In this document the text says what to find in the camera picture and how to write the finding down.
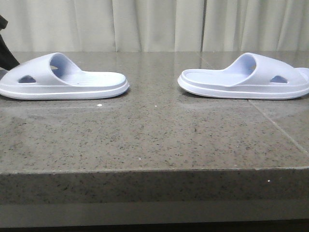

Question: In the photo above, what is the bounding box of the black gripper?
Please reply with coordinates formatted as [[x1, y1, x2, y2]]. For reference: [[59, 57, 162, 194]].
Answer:
[[0, 14, 20, 72]]

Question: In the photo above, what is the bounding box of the grey-green curtain left panel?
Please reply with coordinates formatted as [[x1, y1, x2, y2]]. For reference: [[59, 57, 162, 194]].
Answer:
[[0, 0, 206, 52]]

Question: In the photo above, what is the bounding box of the light blue right-side slipper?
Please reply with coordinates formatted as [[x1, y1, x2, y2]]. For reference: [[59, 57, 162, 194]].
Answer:
[[178, 53, 309, 100]]

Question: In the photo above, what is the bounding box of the light blue left-side slipper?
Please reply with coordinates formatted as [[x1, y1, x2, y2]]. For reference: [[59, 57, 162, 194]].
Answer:
[[0, 53, 129, 100]]

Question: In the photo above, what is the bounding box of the grey-green curtain right panel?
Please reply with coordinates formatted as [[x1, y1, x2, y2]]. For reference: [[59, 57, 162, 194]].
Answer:
[[201, 0, 309, 52]]

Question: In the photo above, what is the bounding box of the grey-green curtain panel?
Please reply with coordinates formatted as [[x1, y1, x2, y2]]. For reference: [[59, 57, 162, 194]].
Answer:
[[201, 0, 309, 52], [0, 0, 206, 52]]

